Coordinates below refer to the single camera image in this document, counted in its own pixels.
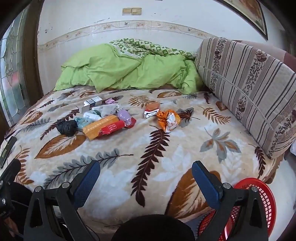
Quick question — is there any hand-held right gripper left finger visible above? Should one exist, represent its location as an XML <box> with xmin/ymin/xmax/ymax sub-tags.
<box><xmin>23</xmin><ymin>159</ymin><xmax>102</xmax><ymax>241</ymax></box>

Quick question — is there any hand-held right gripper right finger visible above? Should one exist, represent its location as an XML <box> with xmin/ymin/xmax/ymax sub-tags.
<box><xmin>191</xmin><ymin>160</ymin><xmax>270</xmax><ymax>241</ymax></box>

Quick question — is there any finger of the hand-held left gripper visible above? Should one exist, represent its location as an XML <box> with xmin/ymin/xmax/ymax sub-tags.
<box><xmin>0</xmin><ymin>159</ymin><xmax>22</xmax><ymax>186</ymax></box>

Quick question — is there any orange cardboard box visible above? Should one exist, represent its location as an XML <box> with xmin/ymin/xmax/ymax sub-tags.
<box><xmin>82</xmin><ymin>115</ymin><xmax>120</xmax><ymax>141</ymax></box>

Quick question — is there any red plastic basket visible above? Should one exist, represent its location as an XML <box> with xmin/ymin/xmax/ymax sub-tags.
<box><xmin>198</xmin><ymin>177</ymin><xmax>277</xmax><ymax>241</ymax></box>

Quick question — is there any black plastic bag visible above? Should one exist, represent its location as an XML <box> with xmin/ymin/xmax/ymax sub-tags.
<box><xmin>56</xmin><ymin>119</ymin><xmax>78</xmax><ymax>137</ymax></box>

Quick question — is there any teal plastic bag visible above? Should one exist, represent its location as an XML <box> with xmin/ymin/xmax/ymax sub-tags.
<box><xmin>74</xmin><ymin>117</ymin><xmax>89</xmax><ymax>131</ymax></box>

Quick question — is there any red paper carton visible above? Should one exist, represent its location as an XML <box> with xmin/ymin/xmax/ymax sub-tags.
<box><xmin>96</xmin><ymin>118</ymin><xmax>137</xmax><ymax>138</ymax></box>

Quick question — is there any white spray bottle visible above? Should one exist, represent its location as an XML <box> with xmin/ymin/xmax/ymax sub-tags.
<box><xmin>83</xmin><ymin>111</ymin><xmax>102</xmax><ymax>121</ymax></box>

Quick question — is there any orange wrapper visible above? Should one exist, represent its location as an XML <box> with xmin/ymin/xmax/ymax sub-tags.
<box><xmin>156</xmin><ymin>109</ymin><xmax>181</xmax><ymax>133</ymax></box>

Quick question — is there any purple plastic wrapper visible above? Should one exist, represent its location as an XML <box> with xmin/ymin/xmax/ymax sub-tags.
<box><xmin>117</xmin><ymin>109</ymin><xmax>132</xmax><ymax>126</ymax></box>

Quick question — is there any red cigarette pack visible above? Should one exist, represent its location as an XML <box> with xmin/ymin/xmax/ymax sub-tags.
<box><xmin>143</xmin><ymin>103</ymin><xmax>161</xmax><ymax>120</ymax></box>

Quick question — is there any leaf printed blanket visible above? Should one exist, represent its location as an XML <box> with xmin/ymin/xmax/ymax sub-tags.
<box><xmin>0</xmin><ymin>87</ymin><xmax>285</xmax><ymax>232</ymax></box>

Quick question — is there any white cloth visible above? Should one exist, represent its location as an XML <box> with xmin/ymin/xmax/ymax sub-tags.
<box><xmin>100</xmin><ymin>103</ymin><xmax>122</xmax><ymax>117</ymax></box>

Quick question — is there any grey white cigarette box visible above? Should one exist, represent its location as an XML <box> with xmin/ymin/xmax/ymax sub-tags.
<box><xmin>81</xmin><ymin>97</ymin><xmax>103</xmax><ymax>113</ymax></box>

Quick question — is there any wooden framed stained glass window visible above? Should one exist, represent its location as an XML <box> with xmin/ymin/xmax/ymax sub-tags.
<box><xmin>0</xmin><ymin>0</ymin><xmax>44</xmax><ymax>130</ymax></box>

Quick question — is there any striped floral cushion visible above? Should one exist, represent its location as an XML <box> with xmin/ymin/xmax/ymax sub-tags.
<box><xmin>194</xmin><ymin>37</ymin><xmax>296</xmax><ymax>159</ymax></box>

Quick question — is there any green quilt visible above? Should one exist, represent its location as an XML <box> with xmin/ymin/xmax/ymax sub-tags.
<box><xmin>54</xmin><ymin>38</ymin><xmax>205</xmax><ymax>94</ymax></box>

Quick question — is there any dark framed wall picture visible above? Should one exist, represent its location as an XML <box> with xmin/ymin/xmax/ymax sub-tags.
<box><xmin>217</xmin><ymin>0</ymin><xmax>269</xmax><ymax>41</ymax></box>

